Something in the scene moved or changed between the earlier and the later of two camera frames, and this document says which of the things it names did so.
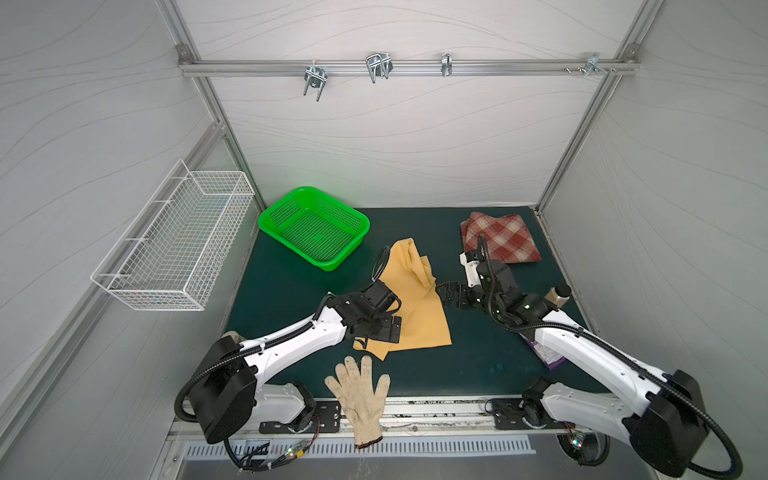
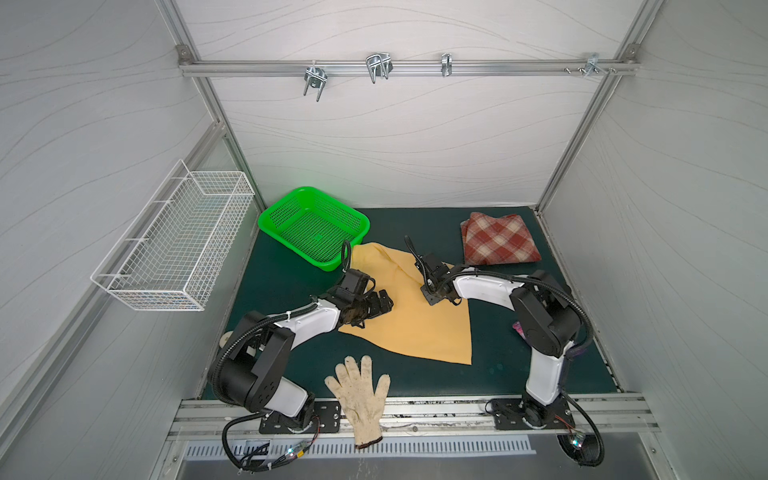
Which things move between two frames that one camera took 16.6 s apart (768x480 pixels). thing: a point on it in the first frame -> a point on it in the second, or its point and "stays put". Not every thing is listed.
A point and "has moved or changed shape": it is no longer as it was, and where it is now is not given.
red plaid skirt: (508, 238) stays put
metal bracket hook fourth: (592, 64) stays put
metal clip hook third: (446, 64) stays put
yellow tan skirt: (423, 321) has moved or changed shape
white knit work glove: (363, 404) stays put
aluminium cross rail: (188, 67) stays put
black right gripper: (470, 294) -> (432, 291)
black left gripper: (385, 333) -> (375, 307)
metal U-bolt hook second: (379, 65) stays put
